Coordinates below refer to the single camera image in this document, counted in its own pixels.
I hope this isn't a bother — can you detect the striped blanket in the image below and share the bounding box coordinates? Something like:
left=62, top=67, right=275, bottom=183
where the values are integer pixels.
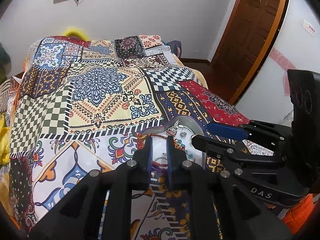
left=0, top=76, right=22, bottom=113

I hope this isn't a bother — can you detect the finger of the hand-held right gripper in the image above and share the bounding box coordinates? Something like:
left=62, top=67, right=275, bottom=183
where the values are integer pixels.
left=191, top=134, right=287, bottom=178
left=207, top=120, right=295, bottom=153

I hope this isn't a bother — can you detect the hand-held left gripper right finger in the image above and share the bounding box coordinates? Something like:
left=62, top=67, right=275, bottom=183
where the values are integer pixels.
left=166, top=135, right=293, bottom=240

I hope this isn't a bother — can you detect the dark bag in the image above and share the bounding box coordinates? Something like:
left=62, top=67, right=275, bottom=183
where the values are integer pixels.
left=167, top=39, right=182, bottom=58

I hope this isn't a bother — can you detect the white paper notice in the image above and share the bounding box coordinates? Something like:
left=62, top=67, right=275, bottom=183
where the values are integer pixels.
left=301, top=21, right=317, bottom=36

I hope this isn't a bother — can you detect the silver pendant necklace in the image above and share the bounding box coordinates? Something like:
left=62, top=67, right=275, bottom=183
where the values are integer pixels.
left=166, top=121, right=189, bottom=139

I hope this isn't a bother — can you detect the heart-shaped tin box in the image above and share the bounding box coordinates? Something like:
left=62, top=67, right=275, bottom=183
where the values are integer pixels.
left=141, top=115, right=208, bottom=170

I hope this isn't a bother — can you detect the brown wooden door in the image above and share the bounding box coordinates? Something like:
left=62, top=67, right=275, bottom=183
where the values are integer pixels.
left=211, top=0, right=285, bottom=100

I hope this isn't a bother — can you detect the person's right forearm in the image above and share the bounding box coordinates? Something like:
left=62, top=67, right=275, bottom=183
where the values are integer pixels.
left=282, top=194, right=314, bottom=234

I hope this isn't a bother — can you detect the red cord bracelet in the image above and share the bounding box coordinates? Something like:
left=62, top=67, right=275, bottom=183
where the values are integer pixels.
left=137, top=133, right=187, bottom=169

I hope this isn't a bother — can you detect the yellow curved cushion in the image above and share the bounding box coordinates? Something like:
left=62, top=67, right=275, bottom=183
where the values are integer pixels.
left=61, top=26, right=92, bottom=41

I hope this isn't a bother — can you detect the patchwork printed blanket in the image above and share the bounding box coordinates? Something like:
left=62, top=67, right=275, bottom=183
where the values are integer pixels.
left=9, top=35, right=275, bottom=240

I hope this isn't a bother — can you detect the yellow cloth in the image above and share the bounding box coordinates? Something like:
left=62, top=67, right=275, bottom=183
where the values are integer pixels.
left=0, top=115, right=10, bottom=165

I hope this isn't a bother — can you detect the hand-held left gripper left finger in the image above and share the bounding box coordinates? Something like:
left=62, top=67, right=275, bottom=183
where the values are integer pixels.
left=29, top=136, right=153, bottom=240

